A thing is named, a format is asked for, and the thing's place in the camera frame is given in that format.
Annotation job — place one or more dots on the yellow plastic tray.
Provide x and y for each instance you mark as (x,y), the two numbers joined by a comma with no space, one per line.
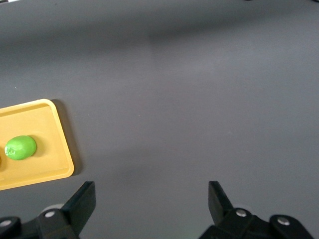
(37,119)

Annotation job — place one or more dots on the dark grey table mat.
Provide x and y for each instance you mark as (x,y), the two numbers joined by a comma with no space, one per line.
(174,99)

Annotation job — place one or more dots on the green apple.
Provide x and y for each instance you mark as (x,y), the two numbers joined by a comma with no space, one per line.
(21,147)

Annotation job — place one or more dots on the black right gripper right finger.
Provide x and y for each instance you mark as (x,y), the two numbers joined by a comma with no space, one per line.
(219,206)

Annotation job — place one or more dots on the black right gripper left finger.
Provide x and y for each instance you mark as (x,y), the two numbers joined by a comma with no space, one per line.
(79,206)

